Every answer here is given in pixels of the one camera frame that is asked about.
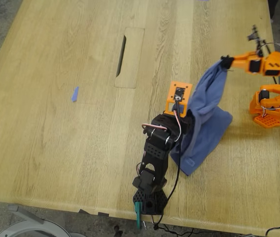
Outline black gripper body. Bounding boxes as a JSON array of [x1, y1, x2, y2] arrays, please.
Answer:
[[151, 111, 195, 143]]

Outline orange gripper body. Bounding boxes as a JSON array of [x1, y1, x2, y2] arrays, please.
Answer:
[[232, 50, 280, 77]]

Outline blue printed T-shirt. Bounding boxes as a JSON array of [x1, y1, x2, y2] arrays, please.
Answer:
[[169, 60, 234, 177]]

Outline black perforated arm base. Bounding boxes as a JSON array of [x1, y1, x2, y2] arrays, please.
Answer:
[[132, 189, 169, 216]]

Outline orange perforated arm base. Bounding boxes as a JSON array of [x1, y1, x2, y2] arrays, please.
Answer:
[[249, 98, 280, 130]]

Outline green table clamp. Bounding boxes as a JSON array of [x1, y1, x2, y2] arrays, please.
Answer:
[[134, 201, 143, 230]]

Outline blue tape strip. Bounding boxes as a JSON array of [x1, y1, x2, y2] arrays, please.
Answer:
[[70, 85, 80, 103]]

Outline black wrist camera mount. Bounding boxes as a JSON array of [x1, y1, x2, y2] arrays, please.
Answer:
[[246, 24, 273, 59]]

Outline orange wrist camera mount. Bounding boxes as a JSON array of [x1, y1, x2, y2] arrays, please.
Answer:
[[164, 80, 194, 119]]

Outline black camera USB cable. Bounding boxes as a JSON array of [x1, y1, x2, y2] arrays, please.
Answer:
[[153, 100, 183, 229]]

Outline wooden table cable hatch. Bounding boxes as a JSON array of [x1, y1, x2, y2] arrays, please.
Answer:
[[113, 26, 146, 89]]

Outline black floor cable bundle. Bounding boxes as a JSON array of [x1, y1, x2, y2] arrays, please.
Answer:
[[150, 214, 199, 237]]

